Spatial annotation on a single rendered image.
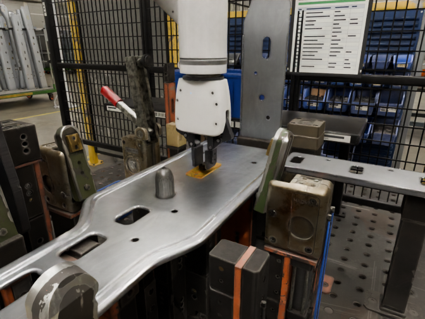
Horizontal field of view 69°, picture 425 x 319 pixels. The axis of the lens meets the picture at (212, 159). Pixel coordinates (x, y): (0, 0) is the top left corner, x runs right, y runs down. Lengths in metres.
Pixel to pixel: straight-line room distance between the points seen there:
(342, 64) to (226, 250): 0.77
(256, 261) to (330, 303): 0.42
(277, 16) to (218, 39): 0.29
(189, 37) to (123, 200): 0.28
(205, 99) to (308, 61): 0.58
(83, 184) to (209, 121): 0.24
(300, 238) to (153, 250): 0.23
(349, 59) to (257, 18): 0.35
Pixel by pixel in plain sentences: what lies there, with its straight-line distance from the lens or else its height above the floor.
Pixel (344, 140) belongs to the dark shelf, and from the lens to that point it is 0.85.
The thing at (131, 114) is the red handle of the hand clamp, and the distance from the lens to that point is 0.70.
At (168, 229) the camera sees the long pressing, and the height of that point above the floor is 1.00.
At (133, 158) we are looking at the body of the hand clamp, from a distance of 0.70.
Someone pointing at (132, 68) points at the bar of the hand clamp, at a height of 1.19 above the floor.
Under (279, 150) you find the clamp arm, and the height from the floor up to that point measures 1.09.
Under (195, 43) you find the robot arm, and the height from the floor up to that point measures 1.24.
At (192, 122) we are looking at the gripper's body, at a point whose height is 1.10.
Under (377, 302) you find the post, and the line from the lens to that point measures 0.83.
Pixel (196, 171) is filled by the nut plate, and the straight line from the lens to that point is 0.61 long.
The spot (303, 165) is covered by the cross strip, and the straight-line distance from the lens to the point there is 0.67.
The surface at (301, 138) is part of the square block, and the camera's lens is 0.78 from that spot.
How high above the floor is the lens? 1.23
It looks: 20 degrees down
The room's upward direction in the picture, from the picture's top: straight up
